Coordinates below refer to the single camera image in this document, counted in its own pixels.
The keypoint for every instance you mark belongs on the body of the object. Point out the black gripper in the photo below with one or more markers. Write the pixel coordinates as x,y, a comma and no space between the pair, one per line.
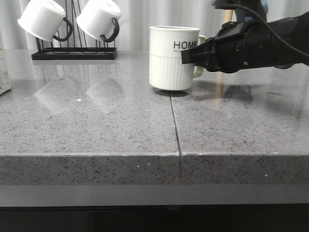
239,46

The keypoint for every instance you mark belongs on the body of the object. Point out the cream HOME mug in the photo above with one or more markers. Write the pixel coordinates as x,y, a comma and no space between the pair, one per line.
166,70

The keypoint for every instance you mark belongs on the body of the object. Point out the whole milk carton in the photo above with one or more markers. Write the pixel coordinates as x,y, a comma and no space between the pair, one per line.
5,84

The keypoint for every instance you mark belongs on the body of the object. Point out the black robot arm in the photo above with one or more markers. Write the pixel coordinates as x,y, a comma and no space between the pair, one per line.
294,33

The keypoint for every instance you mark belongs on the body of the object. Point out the wooden mug tree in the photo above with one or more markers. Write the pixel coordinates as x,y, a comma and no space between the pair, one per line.
228,14

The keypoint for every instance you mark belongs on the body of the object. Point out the blue enamel mug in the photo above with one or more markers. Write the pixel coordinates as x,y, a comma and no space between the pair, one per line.
265,6

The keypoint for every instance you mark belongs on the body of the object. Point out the right white hanging mug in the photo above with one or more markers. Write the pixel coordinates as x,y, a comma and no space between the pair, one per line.
99,20

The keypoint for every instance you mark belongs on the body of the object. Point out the white hanging mug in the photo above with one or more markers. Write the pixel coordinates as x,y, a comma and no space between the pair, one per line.
43,18
99,20

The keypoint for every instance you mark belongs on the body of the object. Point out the left white hanging mug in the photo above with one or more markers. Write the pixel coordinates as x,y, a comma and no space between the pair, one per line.
43,18

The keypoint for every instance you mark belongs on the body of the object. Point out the black wire mug rack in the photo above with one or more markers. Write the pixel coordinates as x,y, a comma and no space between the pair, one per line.
79,46

